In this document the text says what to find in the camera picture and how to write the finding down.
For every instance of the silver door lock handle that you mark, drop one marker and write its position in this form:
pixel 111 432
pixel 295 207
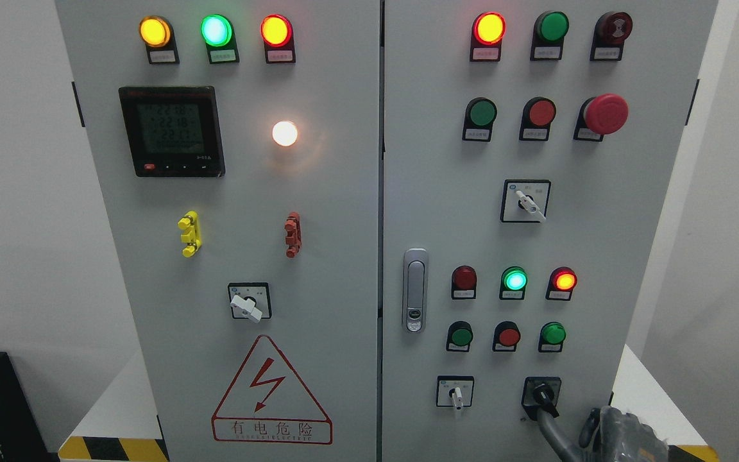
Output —
pixel 414 295

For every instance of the red emergency stop mushroom button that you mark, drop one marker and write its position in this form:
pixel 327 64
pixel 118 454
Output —
pixel 600 116

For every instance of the yellow terminal block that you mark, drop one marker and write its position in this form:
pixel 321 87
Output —
pixel 191 236

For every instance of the red push button lower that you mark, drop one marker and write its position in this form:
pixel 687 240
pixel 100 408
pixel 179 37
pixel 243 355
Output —
pixel 506 337

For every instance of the black digital power meter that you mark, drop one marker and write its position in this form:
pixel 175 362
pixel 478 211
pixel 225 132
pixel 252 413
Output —
pixel 173 131

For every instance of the green push button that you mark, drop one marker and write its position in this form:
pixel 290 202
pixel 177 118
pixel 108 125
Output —
pixel 479 118
pixel 460 336

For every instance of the red push button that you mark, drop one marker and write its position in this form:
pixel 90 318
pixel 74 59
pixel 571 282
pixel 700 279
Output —
pixel 506 337
pixel 537 117

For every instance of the black rotary knob switch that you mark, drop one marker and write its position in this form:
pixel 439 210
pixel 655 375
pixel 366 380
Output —
pixel 541 394

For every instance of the red indicator light top left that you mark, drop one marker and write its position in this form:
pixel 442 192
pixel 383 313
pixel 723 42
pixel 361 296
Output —
pixel 278 37

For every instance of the dark red buzzer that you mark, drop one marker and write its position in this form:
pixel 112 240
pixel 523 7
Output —
pixel 611 31

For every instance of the green illuminated button lower right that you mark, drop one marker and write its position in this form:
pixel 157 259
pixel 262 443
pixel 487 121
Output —
pixel 552 336

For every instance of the white selector switch left door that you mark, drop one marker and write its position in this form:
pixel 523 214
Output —
pixel 250 301

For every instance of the green indicator light right door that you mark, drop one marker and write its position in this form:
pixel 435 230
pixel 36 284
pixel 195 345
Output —
pixel 548 36

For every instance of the grey electrical control cabinet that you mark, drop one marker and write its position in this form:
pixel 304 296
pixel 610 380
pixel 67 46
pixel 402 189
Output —
pixel 378 93

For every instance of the red indicator light right door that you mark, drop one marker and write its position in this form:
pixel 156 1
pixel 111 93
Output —
pixel 486 36

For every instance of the red push button upper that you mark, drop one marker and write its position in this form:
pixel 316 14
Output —
pixel 537 117

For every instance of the white selector switch right upper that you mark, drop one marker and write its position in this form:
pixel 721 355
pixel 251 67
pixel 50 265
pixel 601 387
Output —
pixel 525 201

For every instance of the yellow indicator light top left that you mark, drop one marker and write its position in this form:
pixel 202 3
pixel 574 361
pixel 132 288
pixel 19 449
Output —
pixel 159 39

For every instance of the red terminal block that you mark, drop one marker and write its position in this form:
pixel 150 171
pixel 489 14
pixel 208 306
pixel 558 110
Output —
pixel 293 234

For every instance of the white selector switch right lower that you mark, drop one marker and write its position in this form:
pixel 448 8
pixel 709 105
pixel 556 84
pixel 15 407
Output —
pixel 454 392

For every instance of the dark red indicator light left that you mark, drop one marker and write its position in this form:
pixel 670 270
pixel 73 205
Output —
pixel 463 284

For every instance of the green push button upper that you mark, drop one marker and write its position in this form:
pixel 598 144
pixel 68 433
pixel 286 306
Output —
pixel 479 118

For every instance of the green indicator light top left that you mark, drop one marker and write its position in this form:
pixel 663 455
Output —
pixel 219 36

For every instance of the white glowing indicator light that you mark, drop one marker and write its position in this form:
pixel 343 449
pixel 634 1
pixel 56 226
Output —
pixel 285 133

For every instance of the red electric hazard warning sticker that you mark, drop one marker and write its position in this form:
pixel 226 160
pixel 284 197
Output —
pixel 268 402

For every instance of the green push button lower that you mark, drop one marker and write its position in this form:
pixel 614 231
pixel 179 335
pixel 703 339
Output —
pixel 460 336

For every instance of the green lit indicator light middle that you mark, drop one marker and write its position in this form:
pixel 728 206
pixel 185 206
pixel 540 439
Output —
pixel 513 283

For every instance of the white selector switch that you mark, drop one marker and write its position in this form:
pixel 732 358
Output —
pixel 454 392
pixel 525 201

